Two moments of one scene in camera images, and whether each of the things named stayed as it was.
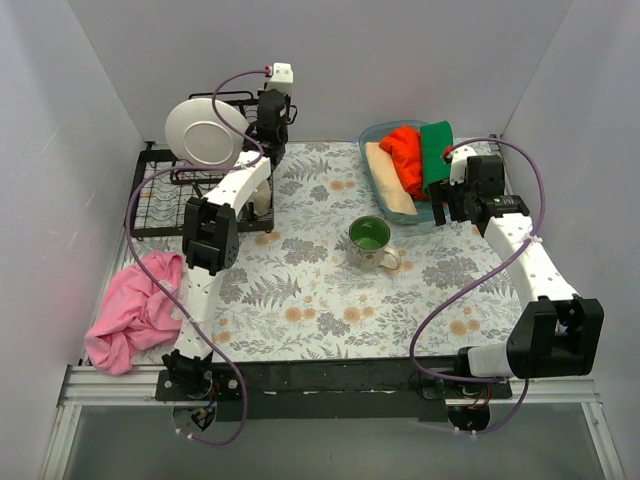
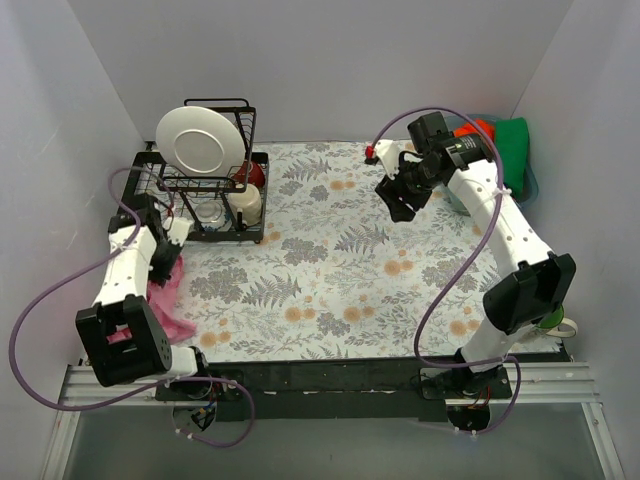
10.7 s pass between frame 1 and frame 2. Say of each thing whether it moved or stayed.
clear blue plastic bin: moved
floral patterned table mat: stayed
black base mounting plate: stayed
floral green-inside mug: moved
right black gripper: moved
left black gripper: moved
